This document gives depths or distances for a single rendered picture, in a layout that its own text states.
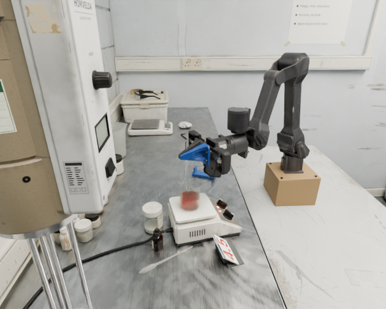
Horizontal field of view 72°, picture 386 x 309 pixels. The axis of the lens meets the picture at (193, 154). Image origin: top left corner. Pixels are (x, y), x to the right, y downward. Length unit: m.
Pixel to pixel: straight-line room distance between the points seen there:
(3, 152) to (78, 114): 0.07
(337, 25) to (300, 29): 0.27
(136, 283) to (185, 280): 0.12
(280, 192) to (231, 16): 1.45
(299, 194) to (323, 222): 0.11
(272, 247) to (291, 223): 0.14
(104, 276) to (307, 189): 0.68
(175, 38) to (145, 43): 0.22
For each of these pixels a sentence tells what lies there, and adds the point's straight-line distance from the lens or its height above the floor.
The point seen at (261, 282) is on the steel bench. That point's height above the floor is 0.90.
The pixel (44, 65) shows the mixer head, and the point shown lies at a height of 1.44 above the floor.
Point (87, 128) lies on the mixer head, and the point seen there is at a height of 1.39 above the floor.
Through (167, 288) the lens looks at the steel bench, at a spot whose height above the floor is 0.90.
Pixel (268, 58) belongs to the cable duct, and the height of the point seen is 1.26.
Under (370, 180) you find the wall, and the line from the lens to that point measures 3.02.
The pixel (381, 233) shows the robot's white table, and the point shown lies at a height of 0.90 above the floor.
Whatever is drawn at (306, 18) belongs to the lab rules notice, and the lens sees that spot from 2.26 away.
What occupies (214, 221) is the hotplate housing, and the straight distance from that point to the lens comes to 0.78.
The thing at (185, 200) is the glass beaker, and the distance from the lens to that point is 0.76.
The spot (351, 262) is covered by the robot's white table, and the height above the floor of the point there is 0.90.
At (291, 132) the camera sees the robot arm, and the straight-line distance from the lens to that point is 0.92.
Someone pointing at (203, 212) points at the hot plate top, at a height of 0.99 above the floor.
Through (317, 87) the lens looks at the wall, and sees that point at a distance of 2.38.
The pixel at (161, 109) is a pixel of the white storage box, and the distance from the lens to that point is 1.77.
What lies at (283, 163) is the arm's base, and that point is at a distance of 0.99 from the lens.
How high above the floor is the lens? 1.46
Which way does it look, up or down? 25 degrees down
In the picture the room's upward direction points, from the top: straight up
